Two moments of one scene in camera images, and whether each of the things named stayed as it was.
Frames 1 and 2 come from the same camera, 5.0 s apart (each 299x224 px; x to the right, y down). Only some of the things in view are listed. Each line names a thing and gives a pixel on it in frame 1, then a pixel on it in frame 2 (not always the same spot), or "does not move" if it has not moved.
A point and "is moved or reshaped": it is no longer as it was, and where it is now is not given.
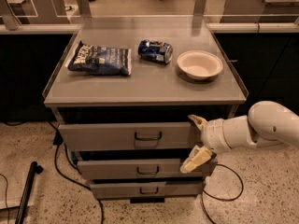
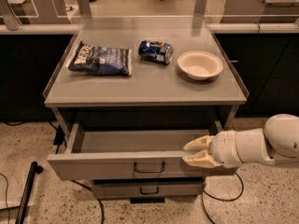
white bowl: x=199 y=64 does not move
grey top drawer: x=130 y=136 is moved or reshaped
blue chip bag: x=101 y=60 does not move
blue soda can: x=155 y=50 does not move
